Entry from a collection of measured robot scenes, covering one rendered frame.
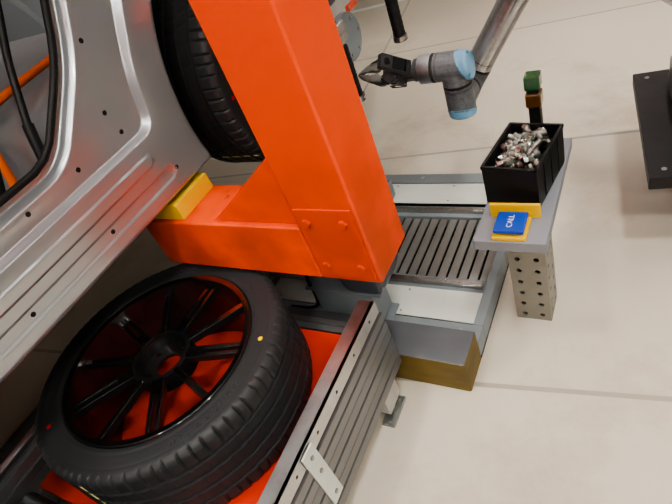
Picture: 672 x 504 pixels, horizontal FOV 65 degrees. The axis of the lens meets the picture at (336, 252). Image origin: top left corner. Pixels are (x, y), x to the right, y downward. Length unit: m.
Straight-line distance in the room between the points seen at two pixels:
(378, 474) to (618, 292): 0.89
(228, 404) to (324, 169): 0.53
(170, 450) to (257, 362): 0.24
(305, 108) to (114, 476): 0.82
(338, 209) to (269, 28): 0.37
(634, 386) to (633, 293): 0.32
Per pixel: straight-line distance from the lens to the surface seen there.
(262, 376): 1.19
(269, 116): 1.01
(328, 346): 1.47
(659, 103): 2.04
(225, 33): 0.96
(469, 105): 1.79
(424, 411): 1.60
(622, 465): 1.50
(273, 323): 1.26
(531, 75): 1.52
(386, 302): 1.72
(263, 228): 1.24
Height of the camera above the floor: 1.35
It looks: 39 degrees down
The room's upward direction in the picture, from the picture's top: 24 degrees counter-clockwise
